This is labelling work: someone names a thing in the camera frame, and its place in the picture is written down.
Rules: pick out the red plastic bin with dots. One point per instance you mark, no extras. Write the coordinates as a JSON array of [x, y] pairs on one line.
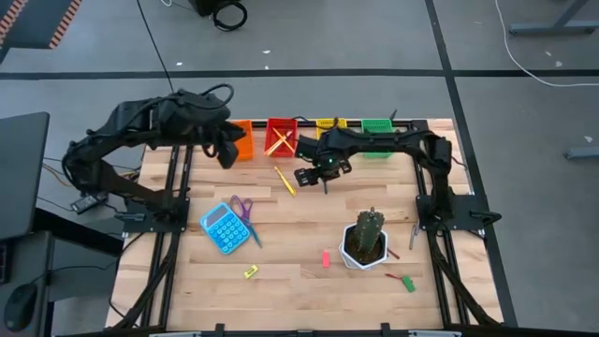
[[280, 124]]

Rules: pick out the black computer mouse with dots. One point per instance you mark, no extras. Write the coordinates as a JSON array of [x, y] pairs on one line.
[[19, 306]]

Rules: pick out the black aluminium table frame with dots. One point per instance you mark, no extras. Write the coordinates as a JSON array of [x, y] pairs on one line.
[[258, 123]]

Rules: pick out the orange plastic bin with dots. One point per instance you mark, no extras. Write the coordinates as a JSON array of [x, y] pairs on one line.
[[245, 145]]

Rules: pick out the dark desk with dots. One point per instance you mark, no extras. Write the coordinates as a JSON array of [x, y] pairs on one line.
[[61, 253]]

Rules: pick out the yellow plastic bin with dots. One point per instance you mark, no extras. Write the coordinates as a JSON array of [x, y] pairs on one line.
[[331, 122]]

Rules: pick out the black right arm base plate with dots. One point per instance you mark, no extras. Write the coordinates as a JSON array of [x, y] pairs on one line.
[[468, 213]]

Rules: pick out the green cactus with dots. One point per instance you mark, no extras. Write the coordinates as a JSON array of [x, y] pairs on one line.
[[368, 229]]

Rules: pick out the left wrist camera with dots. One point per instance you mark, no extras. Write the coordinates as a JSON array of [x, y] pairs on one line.
[[228, 154]]

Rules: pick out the red crayon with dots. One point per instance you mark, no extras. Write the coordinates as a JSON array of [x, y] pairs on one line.
[[393, 276], [394, 253]]

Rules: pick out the orange pencil pink eraser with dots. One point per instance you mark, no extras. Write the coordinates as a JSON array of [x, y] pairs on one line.
[[285, 142]]

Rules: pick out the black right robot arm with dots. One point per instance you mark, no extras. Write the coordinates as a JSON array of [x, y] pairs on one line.
[[388, 140]]

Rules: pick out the green plastic bin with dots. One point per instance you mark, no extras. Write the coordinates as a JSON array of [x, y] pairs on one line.
[[376, 125]]

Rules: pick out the blue calculator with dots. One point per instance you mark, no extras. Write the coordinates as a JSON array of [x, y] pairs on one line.
[[225, 228]]

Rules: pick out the yellow pencil orange eraser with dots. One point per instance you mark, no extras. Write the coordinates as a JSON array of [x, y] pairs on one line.
[[273, 150]]

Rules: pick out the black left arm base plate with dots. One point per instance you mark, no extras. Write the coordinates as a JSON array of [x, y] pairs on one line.
[[159, 220]]

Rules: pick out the grey desk leg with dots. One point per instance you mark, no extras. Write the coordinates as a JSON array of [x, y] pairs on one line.
[[552, 27]]

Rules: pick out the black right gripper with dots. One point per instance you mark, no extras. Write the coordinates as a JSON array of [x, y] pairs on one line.
[[327, 154]]

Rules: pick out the grey desk foot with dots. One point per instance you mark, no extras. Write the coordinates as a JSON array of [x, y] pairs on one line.
[[582, 153]]

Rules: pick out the orange striped black mat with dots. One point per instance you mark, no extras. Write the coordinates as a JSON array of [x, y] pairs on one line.
[[33, 21]]

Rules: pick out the white pencil yellow eraser cap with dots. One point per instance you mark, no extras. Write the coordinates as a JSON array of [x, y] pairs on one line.
[[283, 140]]

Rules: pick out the green eraser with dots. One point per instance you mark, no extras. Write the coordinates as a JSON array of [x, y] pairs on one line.
[[408, 283]]

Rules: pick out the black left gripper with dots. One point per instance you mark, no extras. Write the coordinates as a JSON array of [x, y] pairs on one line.
[[215, 133]]

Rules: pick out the black power adapter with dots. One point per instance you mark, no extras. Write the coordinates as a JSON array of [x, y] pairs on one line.
[[89, 202]]

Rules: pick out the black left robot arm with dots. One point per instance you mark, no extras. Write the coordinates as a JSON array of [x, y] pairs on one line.
[[178, 117]]

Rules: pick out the dark grey flat panel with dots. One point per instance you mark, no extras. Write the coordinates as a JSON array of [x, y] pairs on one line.
[[21, 178]]

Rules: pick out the yellow highlighter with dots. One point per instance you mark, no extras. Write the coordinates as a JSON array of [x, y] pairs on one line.
[[285, 181]]

